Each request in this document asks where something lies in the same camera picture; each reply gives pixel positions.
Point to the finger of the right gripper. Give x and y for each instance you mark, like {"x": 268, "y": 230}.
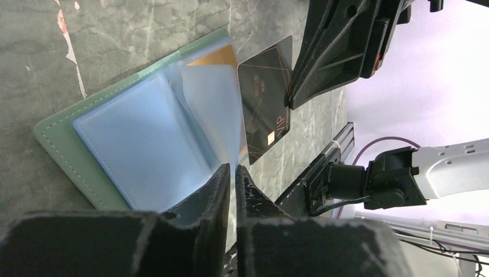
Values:
{"x": 342, "y": 42}

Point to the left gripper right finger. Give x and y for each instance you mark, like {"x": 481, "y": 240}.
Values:
{"x": 272, "y": 243}

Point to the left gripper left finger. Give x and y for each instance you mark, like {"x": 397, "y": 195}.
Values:
{"x": 187, "y": 240}

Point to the black VIP credit card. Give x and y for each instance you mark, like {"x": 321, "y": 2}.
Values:
{"x": 265, "y": 83}

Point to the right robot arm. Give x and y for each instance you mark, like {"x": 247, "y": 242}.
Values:
{"x": 408, "y": 176}

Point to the orange credit card in holder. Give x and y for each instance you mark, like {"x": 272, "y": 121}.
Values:
{"x": 223, "y": 56}

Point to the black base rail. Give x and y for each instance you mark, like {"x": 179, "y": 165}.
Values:
{"x": 306, "y": 193}

